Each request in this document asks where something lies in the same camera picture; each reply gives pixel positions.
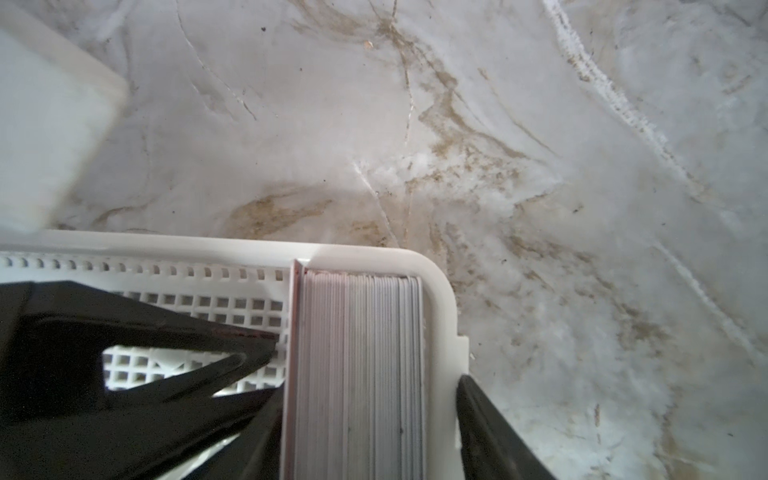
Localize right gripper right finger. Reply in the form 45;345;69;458
456;375;555;480

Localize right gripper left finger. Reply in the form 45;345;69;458
200;387;284;479

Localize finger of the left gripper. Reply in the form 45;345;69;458
1;281;279;420
1;388;278;479

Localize stack of red cards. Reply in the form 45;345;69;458
280;262;427;479

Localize white plastic mesh basket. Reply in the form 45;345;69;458
1;230;469;479

